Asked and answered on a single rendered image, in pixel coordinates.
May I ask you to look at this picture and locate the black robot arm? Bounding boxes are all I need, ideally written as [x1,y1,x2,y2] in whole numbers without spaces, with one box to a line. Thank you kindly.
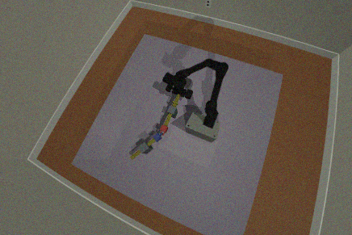
[162,59,228,128]

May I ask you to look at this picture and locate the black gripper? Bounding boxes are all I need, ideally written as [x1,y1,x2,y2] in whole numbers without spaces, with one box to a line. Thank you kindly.
[166,84,193,99]

